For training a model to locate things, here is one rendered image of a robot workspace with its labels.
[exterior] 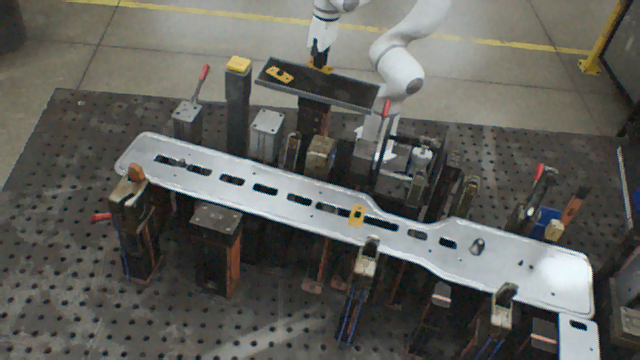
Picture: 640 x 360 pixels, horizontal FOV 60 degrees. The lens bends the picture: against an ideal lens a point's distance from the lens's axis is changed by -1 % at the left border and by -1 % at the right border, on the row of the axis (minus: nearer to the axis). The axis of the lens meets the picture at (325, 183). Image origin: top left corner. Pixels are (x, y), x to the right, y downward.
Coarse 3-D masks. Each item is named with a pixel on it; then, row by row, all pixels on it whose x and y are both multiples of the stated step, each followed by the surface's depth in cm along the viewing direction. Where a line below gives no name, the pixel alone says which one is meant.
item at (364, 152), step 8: (360, 144) 168; (368, 144) 169; (376, 144) 170; (360, 152) 166; (368, 152) 166; (352, 160) 166; (360, 160) 165; (368, 160) 164; (352, 168) 168; (360, 168) 167; (368, 168) 167; (352, 176) 171; (360, 176) 170; (368, 176) 170; (352, 184) 174; (360, 184) 172; (344, 216) 184
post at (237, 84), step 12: (228, 72) 175; (240, 72) 175; (228, 84) 178; (240, 84) 177; (228, 96) 182; (240, 96) 180; (228, 108) 186; (240, 108) 184; (228, 120) 190; (240, 120) 188; (228, 132) 193; (240, 132) 192; (228, 144) 197; (240, 144) 196; (240, 156) 200
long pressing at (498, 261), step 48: (144, 144) 168; (192, 144) 170; (192, 192) 158; (240, 192) 159; (288, 192) 162; (336, 192) 164; (384, 240) 154; (432, 240) 156; (528, 240) 160; (480, 288) 147; (528, 288) 149; (576, 288) 151
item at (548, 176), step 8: (544, 168) 151; (552, 168) 150; (544, 176) 151; (552, 176) 148; (536, 184) 154; (544, 184) 153; (552, 184) 148; (536, 192) 154; (544, 192) 154; (528, 200) 158; (536, 200) 156; (544, 200) 155; (528, 208) 157; (536, 208) 158
